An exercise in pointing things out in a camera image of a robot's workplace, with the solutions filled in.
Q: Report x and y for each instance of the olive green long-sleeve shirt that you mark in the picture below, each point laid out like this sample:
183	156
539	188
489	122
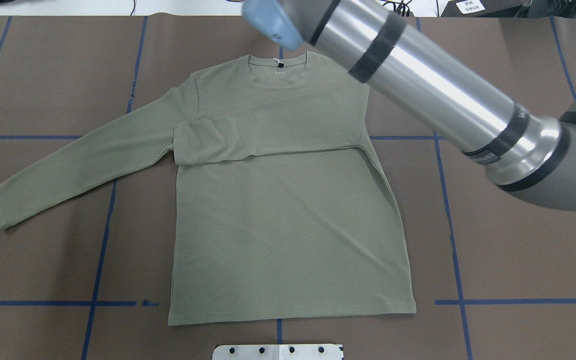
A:
283	209

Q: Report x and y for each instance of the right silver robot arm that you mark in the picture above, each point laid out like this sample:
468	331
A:
529	157

